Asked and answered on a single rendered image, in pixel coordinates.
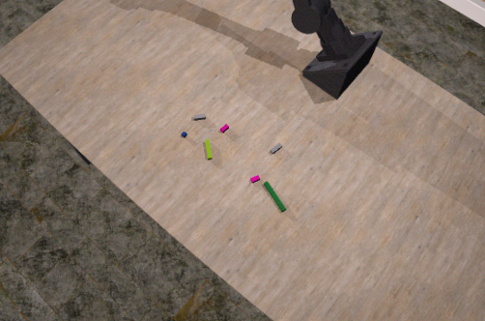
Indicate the small magenta block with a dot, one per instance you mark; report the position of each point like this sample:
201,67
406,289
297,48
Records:
255,179

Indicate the grey rod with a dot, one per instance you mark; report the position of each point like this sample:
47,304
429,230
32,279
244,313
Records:
199,117
276,148

